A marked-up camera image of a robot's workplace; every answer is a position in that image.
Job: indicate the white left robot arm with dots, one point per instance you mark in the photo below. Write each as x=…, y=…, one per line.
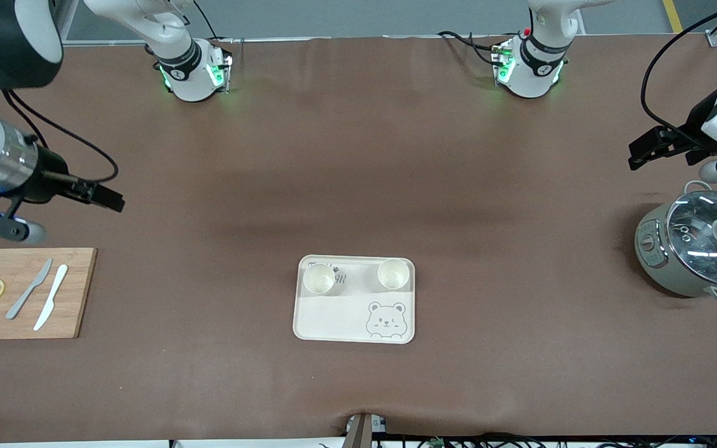
x=536, y=68

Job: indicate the bamboo cutting board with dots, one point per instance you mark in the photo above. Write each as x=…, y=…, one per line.
x=78, y=311

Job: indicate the grey-green electric cooker pot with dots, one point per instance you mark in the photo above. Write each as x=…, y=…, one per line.
x=651, y=249

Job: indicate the cream tray with bear print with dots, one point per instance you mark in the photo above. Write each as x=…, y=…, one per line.
x=346, y=317

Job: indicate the metal mount bracket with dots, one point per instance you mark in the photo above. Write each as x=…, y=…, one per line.
x=365, y=432

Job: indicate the white plastic knife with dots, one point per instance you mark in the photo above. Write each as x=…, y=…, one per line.
x=50, y=298

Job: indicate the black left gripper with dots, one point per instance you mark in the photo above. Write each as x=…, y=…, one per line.
x=695, y=122

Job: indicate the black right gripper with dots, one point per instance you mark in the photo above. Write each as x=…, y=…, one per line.
x=49, y=175

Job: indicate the white plastic cup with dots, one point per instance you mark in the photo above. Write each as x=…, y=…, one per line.
x=319, y=279
x=394, y=274

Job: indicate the grey plastic knife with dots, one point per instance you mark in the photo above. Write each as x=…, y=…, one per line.
x=25, y=295

